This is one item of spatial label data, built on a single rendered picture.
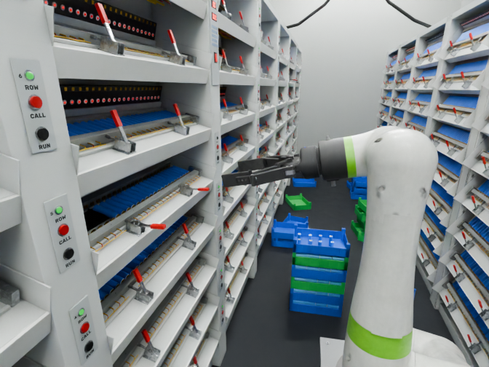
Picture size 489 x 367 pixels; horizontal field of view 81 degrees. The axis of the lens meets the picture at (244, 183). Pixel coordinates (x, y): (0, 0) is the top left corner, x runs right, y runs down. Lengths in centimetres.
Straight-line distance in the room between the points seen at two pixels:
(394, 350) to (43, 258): 61
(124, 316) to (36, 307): 27
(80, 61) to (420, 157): 56
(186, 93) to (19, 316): 79
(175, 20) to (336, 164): 74
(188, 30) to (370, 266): 88
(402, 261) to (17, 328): 60
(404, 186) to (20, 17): 59
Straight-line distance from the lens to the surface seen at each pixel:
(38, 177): 50
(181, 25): 110
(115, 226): 72
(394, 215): 54
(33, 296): 58
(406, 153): 52
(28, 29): 52
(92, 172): 57
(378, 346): 65
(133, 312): 81
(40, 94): 51
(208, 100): 105
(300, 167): 66
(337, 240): 185
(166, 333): 102
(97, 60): 60
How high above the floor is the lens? 127
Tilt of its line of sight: 18 degrees down
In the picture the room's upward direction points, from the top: straight up
